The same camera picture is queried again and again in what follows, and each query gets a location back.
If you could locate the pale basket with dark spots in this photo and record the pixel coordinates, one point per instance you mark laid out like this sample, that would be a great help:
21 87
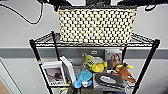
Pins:
96 25

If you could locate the box with portrait print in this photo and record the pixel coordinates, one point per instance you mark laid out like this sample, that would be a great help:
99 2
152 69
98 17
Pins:
114 59

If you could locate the thin white box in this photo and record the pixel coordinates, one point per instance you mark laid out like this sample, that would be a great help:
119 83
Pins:
69 70

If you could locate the yellow plush toy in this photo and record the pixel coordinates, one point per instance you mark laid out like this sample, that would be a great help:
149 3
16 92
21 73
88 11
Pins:
96 64

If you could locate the orange brown plush toy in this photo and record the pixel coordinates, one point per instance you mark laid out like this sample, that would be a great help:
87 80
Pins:
124 73

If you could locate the white box with photo print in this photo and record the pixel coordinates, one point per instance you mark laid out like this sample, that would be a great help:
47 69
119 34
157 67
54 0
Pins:
54 74

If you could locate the light blue plush toy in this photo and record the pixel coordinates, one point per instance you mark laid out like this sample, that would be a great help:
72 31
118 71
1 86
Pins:
83 79

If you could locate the flat dark grey box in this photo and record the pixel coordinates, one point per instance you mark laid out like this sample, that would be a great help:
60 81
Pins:
109 81

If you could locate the small white wall device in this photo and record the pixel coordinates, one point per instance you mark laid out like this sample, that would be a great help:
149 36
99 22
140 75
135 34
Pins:
93 52

